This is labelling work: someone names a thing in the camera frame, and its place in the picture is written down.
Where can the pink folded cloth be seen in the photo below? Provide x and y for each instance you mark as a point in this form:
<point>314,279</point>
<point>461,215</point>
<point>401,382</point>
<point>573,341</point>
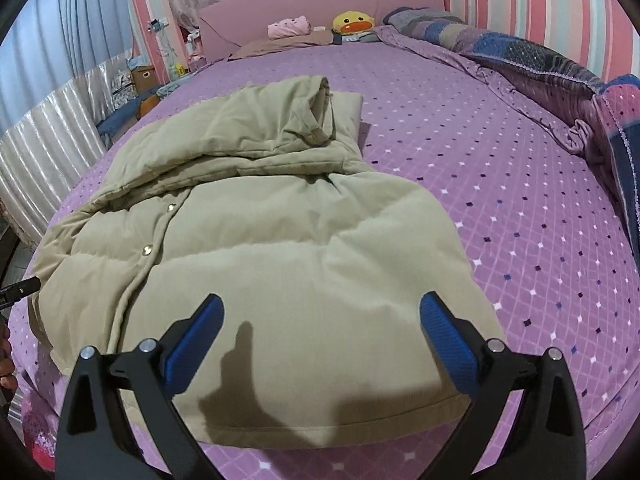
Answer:
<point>290,27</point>

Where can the wall power socket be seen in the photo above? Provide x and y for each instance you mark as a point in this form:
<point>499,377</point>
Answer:
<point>157,24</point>

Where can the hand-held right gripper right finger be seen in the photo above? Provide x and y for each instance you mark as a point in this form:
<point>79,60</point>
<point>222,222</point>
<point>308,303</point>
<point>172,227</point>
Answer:
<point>452,345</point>

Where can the blue cloth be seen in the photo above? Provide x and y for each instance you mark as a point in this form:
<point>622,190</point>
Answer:
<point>120,117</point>

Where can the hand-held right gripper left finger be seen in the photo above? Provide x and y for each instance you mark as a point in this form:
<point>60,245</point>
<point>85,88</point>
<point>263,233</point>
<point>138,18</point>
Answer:
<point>195,345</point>

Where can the patchwork quilt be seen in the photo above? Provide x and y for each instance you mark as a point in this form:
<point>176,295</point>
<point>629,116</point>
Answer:
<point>540,60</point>

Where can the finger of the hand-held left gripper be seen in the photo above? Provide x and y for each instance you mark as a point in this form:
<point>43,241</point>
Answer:
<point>20,291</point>

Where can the brown pillow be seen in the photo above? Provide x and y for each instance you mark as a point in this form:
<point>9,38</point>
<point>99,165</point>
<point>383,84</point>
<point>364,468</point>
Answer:
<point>285,45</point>

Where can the orange wooden cabinet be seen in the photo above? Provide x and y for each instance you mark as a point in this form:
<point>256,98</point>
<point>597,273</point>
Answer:
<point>150,105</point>

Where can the person's left hand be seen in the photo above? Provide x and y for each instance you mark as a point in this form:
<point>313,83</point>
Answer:
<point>7,365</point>

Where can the grey floral cushion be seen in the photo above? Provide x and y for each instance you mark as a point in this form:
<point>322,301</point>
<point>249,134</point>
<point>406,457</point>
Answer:
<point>123,90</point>

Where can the pink headboard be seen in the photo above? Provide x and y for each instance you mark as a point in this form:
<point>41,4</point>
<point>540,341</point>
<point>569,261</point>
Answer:
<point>310,0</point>

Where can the beige puffer jacket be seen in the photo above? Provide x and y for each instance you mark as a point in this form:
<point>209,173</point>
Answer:
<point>280,260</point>

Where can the white pleated curtain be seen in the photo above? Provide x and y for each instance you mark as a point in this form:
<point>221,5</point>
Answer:
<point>50,125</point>

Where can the yellow duck plush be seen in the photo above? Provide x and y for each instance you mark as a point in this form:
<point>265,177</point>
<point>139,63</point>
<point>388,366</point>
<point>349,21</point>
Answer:
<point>354,22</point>

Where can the cardboard box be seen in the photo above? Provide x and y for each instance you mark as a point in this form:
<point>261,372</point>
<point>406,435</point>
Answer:
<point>143,79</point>

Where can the bed with purple dotted bedspread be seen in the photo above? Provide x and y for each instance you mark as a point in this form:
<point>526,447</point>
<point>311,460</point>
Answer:
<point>475,160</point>

